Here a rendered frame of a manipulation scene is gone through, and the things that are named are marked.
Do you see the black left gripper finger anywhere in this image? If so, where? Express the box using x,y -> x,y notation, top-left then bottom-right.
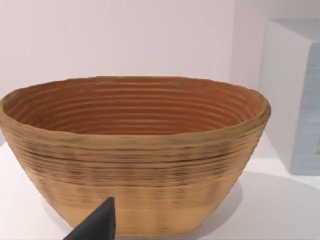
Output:
61,196 -> 116,240

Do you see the brown woven basket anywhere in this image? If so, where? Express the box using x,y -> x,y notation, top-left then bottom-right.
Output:
0,76 -> 272,231

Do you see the pale grey appliance box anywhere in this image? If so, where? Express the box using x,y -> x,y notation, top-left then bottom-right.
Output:
259,19 -> 320,177

